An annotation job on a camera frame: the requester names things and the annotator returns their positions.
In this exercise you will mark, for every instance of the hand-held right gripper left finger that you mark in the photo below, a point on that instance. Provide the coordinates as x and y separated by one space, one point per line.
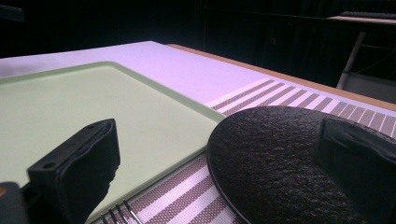
77 165

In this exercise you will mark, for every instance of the metal fork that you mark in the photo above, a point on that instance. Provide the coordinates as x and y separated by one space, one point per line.
120 214

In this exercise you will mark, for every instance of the black textured round plate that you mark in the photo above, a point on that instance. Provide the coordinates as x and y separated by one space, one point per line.
274 161

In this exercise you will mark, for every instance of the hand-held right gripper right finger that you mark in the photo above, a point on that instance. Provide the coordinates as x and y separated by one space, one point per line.
358 161

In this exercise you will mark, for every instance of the striped woven placemat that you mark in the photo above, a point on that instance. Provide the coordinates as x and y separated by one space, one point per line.
183 199

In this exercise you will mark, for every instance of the light green tray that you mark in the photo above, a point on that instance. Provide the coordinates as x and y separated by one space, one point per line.
77 99

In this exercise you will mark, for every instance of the wooden desk in background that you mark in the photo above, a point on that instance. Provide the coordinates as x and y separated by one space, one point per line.
362 19

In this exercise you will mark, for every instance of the dark keyboard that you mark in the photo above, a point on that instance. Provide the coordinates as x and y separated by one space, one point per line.
367 14

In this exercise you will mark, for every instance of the metal stand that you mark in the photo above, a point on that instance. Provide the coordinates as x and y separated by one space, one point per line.
350 60

